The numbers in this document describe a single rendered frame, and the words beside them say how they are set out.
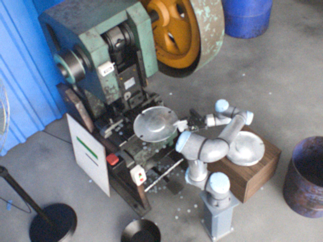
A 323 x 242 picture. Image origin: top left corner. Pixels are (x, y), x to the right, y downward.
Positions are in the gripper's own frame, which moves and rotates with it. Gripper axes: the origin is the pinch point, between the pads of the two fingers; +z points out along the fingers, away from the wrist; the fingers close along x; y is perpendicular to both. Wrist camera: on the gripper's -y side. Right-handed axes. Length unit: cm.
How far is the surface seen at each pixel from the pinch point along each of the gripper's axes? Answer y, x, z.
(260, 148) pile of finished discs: -2, 47, -56
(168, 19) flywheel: -37, -51, -8
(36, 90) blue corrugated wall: -91, 26, 124
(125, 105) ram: -10.7, -14.4, 27.9
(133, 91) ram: -15.7, -20.3, 21.0
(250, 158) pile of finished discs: 5, 46, -47
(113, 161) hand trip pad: 19.2, 0.9, 40.3
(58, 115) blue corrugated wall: -93, 65, 121
